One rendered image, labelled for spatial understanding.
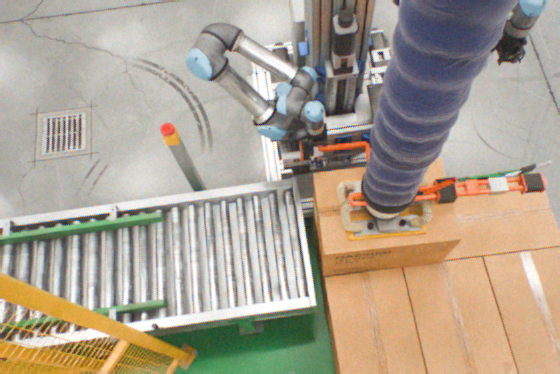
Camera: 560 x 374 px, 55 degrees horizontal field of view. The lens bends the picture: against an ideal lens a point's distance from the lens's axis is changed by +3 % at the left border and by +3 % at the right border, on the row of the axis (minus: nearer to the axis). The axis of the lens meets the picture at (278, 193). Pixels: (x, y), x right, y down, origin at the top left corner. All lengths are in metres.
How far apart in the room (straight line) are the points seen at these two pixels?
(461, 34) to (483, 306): 1.80
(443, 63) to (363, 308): 1.64
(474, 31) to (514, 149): 2.60
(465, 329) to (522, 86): 1.92
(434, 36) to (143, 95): 3.00
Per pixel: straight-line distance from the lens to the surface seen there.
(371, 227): 2.31
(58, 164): 3.94
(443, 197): 2.31
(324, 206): 2.39
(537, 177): 2.45
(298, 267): 2.71
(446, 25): 1.20
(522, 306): 2.85
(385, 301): 2.70
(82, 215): 3.02
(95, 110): 4.04
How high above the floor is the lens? 3.18
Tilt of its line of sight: 67 degrees down
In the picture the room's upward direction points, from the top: 10 degrees counter-clockwise
